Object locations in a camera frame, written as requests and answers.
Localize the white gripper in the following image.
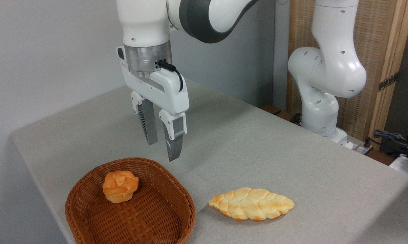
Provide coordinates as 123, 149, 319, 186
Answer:
116, 46, 190, 162

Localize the small round bread roll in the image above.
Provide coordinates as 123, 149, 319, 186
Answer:
102, 170, 139, 204

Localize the long braided bread loaf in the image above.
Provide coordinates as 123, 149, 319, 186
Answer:
207, 187, 296, 222

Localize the brown wicker basket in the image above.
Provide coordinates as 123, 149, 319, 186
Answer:
65, 157, 196, 244

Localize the brown wooden base board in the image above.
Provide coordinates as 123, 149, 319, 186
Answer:
259, 104, 303, 126

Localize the metal screen hinge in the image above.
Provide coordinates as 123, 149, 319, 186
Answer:
378, 72, 400, 92

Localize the woven wooden folding screen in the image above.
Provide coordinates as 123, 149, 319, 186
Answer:
286, 0, 408, 150

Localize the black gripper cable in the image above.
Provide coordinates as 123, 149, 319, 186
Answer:
157, 60, 184, 93

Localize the bundle of dark cables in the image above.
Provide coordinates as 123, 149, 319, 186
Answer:
366, 129, 408, 160

